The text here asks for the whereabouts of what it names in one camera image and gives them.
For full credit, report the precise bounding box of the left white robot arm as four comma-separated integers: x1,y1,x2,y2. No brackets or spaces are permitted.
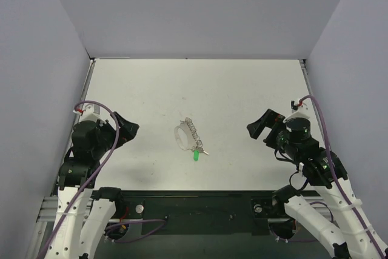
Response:
38,111,139,258

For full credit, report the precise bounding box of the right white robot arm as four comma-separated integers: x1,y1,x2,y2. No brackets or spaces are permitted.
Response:
247,109,387,258

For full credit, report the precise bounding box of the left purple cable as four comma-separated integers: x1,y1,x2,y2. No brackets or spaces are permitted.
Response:
36,100,122,259

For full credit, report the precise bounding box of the purple cable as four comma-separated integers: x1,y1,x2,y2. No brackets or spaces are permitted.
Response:
36,100,122,259
298,95,388,259

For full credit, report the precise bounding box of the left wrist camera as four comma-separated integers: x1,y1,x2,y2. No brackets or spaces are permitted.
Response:
73,103,105,124

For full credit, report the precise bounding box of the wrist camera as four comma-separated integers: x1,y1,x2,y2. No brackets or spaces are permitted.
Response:
73,103,105,124
285,99,310,121

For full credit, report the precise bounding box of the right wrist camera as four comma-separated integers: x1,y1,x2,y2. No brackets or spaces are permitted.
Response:
285,99,310,121

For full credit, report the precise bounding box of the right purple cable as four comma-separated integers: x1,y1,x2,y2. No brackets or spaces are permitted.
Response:
298,95,388,259

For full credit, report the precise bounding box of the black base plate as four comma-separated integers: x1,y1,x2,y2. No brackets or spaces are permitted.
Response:
90,190,307,237

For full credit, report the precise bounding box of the aluminium table frame rail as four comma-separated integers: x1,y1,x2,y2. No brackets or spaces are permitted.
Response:
24,58,96,259

